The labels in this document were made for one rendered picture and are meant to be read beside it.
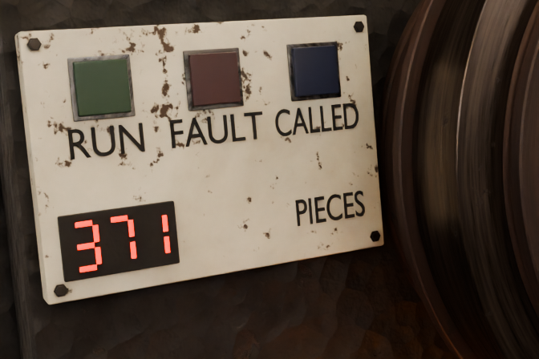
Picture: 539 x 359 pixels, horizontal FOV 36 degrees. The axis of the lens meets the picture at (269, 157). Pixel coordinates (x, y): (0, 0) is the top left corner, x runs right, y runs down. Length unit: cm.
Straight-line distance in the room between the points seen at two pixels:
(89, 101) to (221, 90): 9
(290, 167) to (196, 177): 7
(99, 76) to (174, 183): 9
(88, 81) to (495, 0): 27
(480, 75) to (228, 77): 18
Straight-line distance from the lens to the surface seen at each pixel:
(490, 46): 55
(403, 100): 59
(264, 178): 61
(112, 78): 57
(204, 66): 59
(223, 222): 60
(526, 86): 54
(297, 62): 62
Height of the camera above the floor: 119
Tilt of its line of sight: 4 degrees down
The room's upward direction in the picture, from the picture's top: 5 degrees counter-clockwise
